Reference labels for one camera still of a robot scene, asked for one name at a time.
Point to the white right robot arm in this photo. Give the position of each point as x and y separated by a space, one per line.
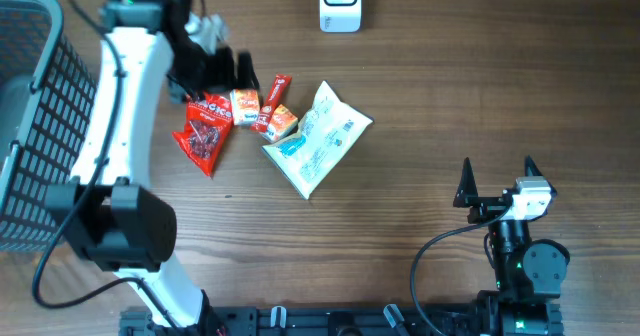
528 273

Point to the red coffee stick sachet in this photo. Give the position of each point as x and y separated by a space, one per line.
272 101

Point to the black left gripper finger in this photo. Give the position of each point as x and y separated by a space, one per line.
222 70
246 77

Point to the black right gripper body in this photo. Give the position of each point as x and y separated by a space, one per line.
486 210

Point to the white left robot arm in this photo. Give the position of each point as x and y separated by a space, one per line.
106 210

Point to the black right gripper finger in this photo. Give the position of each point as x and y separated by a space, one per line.
530 167
467 194

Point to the black aluminium mounting rail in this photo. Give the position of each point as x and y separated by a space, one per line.
452 319

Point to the grey plastic shopping basket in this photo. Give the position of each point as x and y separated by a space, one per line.
47 96

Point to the red Hacks candy bag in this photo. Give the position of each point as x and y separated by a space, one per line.
207 124

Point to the white barcode scanner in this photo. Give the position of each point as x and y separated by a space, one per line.
340 16

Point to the yellow white snack bag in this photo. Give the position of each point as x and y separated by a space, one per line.
324 135

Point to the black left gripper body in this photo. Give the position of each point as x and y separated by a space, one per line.
189 67

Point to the orange small carton box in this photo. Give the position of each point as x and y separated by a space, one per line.
282 122

